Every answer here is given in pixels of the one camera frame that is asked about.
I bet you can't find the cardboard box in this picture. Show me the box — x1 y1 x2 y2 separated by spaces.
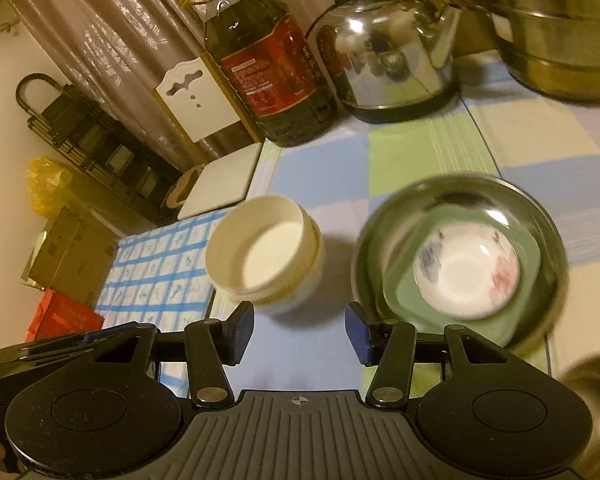
22 205 118 291

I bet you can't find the blue white patterned cloth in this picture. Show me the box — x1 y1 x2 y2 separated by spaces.
95 207 231 396

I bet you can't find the black folding rack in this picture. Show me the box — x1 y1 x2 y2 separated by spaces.
16 73 181 226

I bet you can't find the red plastic crate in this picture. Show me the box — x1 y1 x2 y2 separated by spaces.
25 289 105 342

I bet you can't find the beige patterned curtain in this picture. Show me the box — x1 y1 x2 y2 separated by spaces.
5 0 351 171

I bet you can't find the cooking oil bottle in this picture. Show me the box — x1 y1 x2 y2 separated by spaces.
180 0 341 148

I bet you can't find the checked tablecloth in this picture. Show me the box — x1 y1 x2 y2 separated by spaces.
175 50 600 401

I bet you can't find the white ceramic bowl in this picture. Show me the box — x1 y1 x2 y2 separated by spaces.
252 255 327 317

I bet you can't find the small floral dish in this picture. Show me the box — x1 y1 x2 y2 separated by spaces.
412 224 522 322

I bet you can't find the yellow plastic bag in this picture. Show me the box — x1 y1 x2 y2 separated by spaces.
26 156 76 218

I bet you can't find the wide steel plate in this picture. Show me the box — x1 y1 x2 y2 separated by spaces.
351 174 570 356

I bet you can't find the cream round plastic bowl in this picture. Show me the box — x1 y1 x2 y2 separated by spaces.
205 195 326 306

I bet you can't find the steel steamer pot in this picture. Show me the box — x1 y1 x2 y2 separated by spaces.
432 0 600 103

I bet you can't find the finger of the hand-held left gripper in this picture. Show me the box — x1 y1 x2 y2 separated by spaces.
77 325 141 346
0 336 112 363

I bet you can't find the green rectangular plate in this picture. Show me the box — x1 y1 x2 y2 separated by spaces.
382 205 541 348

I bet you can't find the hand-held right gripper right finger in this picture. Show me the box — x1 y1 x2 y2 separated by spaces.
345 302 518 408

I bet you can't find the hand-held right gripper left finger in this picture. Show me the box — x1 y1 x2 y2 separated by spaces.
87 301 256 408

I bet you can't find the white chair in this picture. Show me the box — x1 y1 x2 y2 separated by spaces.
154 56 263 221

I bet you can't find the steel kettle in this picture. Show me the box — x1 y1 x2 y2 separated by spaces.
306 0 463 124

